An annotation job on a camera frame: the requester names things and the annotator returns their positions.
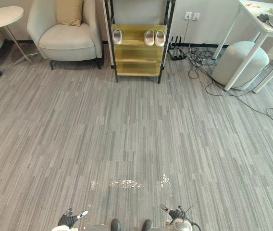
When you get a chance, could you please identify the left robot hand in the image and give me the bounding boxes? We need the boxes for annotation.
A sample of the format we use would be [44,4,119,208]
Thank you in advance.
[58,208,89,228]

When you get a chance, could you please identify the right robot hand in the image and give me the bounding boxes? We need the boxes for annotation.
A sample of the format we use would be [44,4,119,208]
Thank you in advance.
[160,204,186,219]

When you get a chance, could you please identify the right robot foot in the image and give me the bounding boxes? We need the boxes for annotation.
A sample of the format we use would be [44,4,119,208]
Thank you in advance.
[142,219,153,231]

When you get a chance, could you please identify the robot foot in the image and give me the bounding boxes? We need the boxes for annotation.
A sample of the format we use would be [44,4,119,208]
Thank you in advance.
[111,218,121,231]
[142,219,153,231]

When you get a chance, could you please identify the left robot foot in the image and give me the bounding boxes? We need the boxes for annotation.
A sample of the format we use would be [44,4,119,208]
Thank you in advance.
[111,218,121,231]

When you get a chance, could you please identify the grey round pouf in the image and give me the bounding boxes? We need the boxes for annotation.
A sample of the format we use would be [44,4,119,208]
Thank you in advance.
[211,41,270,91]

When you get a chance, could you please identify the black wifi router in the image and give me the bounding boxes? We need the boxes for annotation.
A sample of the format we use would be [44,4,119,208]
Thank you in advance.
[167,36,187,61]

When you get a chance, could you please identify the beige armchair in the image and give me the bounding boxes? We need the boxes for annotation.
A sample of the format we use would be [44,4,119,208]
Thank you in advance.
[26,0,103,71]

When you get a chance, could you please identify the white desk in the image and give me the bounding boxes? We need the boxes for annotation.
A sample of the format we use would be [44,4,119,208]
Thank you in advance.
[212,0,273,94]

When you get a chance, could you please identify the tan cushion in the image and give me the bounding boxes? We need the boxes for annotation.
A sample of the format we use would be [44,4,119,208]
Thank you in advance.
[55,0,84,27]

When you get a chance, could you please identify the round white side table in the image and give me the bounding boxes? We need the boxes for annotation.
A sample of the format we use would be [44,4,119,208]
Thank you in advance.
[0,6,35,67]

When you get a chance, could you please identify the black device on desk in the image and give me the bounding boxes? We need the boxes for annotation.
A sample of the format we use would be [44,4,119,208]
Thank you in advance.
[257,13,271,23]

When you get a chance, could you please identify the black floor cable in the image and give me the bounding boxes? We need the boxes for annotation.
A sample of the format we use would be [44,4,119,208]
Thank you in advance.
[183,18,273,132]

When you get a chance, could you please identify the wooden shoe rack black frame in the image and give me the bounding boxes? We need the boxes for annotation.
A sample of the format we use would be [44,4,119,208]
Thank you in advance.
[105,0,177,84]

